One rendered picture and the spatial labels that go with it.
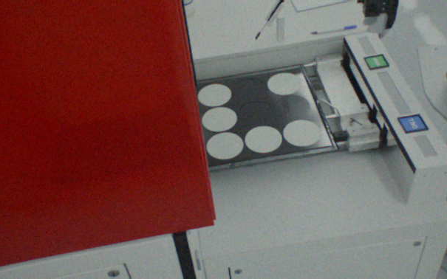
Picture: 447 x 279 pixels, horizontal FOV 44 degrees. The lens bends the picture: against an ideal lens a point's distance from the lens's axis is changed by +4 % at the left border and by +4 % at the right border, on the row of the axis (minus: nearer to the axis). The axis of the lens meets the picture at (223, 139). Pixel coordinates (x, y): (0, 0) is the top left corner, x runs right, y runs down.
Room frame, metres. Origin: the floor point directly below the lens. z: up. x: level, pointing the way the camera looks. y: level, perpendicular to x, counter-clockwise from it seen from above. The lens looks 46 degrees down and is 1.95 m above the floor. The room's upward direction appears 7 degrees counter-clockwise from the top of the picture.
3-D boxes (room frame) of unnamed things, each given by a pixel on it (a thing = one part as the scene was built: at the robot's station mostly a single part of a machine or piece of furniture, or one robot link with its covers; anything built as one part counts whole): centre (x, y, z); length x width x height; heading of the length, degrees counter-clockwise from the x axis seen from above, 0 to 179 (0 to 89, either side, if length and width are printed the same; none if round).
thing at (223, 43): (1.51, -0.18, 0.89); 0.62 x 0.35 x 0.14; 93
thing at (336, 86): (1.15, -0.37, 0.87); 0.36 x 0.08 x 0.03; 3
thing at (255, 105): (1.12, -0.10, 0.90); 0.34 x 0.34 x 0.01; 3
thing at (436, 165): (1.07, -0.47, 0.89); 0.55 x 0.09 x 0.14; 3
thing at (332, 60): (1.32, -0.36, 0.89); 0.08 x 0.03 x 0.03; 93
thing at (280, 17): (1.37, -0.20, 1.03); 0.06 x 0.04 x 0.13; 93
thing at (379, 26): (1.18, -0.44, 1.09); 0.06 x 0.03 x 0.09; 92
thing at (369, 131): (0.99, -0.38, 0.89); 0.08 x 0.03 x 0.03; 93
